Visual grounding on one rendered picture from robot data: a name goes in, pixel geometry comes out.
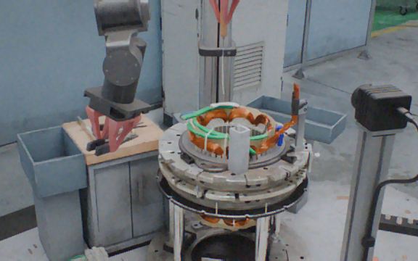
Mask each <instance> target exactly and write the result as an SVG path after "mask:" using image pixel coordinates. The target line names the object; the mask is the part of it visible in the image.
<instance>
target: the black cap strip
mask: <svg viewBox="0 0 418 261"><path fill-rule="evenodd" d="M385 215H386V214H383V213H381V215H380V222H379V226H378V230H381V231H389V232H394V233H401V234H405V235H410V236H417V237H418V220H413V223H408V217H400V216H395V215H390V219H386V218H385ZM398 217H400V218H402V221H401V224H399V223H397V222H396V221H397V218H398Z"/></svg>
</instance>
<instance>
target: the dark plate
mask: <svg viewBox="0 0 418 261"><path fill-rule="evenodd" d="M254 250H255V242H254V241H251V240H249V239H245V238H242V237H239V236H214V237H210V238H207V239H204V240H202V241H200V242H199V243H198V244H197V245H196V246H195V247H194V249H193V250H192V254H191V258H192V261H202V255H203V253H204V252H205V253H211V254H217V255H223V256H227V257H229V261H254Z"/></svg>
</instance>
